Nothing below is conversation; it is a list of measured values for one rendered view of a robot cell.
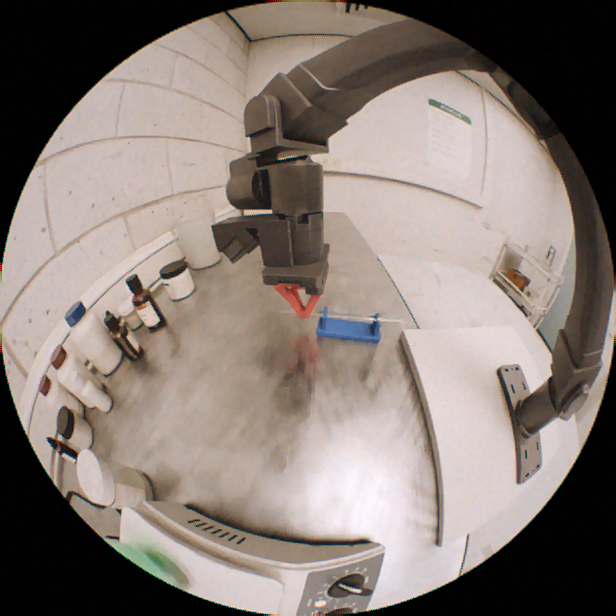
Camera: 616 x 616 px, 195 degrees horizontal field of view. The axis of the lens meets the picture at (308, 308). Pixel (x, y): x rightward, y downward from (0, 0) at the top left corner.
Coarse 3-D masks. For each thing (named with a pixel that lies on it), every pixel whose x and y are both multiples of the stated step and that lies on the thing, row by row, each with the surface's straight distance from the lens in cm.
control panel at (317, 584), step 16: (368, 560) 20; (320, 576) 17; (336, 576) 18; (368, 576) 21; (304, 592) 18; (320, 592) 19; (304, 608) 20; (320, 608) 21; (336, 608) 22; (352, 608) 24
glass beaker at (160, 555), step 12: (108, 540) 16; (120, 540) 17; (120, 552) 15; (132, 552) 15; (144, 552) 16; (156, 552) 16; (144, 564) 15; (156, 564) 15; (168, 564) 16; (180, 564) 17; (156, 576) 15; (168, 576) 15; (180, 576) 16; (180, 588) 16; (192, 588) 17
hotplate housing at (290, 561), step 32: (160, 512) 19; (192, 512) 22; (192, 544) 18; (224, 544) 17; (256, 544) 19; (288, 544) 20; (320, 544) 22; (352, 544) 22; (288, 576) 16; (288, 608) 20
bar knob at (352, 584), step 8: (352, 576) 19; (360, 576) 20; (336, 584) 19; (344, 584) 18; (352, 584) 18; (360, 584) 21; (328, 592) 19; (336, 592) 19; (344, 592) 20; (352, 592) 18; (360, 592) 19; (368, 592) 20
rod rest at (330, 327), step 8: (320, 320) 29; (328, 320) 29; (336, 320) 29; (344, 320) 29; (376, 320) 28; (320, 328) 28; (328, 328) 28; (336, 328) 28; (344, 328) 28; (352, 328) 28; (360, 328) 29; (368, 328) 29; (376, 328) 27; (328, 336) 28; (336, 336) 27; (344, 336) 27; (352, 336) 27; (360, 336) 27; (368, 336) 28; (376, 336) 28
